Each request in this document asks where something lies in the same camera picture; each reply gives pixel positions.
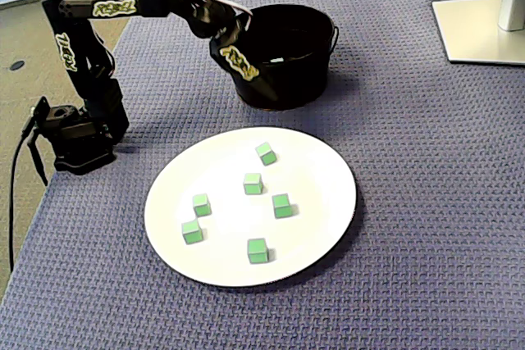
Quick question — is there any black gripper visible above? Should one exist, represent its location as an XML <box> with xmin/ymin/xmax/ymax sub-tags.
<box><xmin>190</xmin><ymin>0</ymin><xmax>263</xmax><ymax>85</ymax></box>

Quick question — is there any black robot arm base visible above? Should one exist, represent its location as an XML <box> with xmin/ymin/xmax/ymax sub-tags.
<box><xmin>25</xmin><ymin>95</ymin><xmax>120</xmax><ymax>175</ymax></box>

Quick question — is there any white round plate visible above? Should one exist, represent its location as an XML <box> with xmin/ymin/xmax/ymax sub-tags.
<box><xmin>143</xmin><ymin>125</ymin><xmax>358</xmax><ymax>289</ymax></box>

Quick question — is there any black metal bucket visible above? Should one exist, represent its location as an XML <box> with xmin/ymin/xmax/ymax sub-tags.
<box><xmin>210</xmin><ymin>3</ymin><xmax>340</xmax><ymax>112</ymax></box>

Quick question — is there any black table clamp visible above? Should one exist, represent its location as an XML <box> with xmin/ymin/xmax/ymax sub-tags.
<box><xmin>26</xmin><ymin>131</ymin><xmax>49</xmax><ymax>186</ymax></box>

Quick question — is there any white monitor stand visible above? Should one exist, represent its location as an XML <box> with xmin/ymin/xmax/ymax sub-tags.
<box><xmin>431</xmin><ymin>0</ymin><xmax>525</xmax><ymax>66</ymax></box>

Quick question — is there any white red gripper servo wire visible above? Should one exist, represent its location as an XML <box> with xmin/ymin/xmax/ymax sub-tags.
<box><xmin>199</xmin><ymin>0</ymin><xmax>254</xmax><ymax>31</ymax></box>

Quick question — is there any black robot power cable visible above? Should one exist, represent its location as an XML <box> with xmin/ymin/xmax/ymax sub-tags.
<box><xmin>7</xmin><ymin>118</ymin><xmax>36</xmax><ymax>274</ymax></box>

